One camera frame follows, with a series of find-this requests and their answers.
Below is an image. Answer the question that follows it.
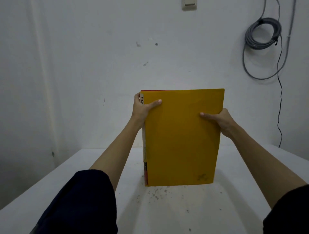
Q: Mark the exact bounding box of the person's right hand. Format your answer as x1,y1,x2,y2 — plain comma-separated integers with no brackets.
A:
200,108,237,139

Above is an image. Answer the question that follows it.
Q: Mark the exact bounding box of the person's left hand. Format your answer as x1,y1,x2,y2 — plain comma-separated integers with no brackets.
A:
131,92,163,126

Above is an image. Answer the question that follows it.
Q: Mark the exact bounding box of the yellow folder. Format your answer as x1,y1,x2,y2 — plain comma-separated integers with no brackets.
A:
140,88,225,187

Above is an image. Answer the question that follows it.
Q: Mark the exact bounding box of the person's left forearm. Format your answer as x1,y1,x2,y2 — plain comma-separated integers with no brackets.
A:
30,118,145,234

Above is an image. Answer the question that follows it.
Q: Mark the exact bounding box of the person's right forearm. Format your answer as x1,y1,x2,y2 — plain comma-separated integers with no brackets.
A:
227,125,309,234

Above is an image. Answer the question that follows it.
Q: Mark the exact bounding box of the grey coiled cable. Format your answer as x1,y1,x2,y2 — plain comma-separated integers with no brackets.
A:
242,0,297,80

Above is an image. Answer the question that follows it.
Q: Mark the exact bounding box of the white wall switch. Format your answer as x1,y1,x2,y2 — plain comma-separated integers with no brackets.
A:
181,0,198,11

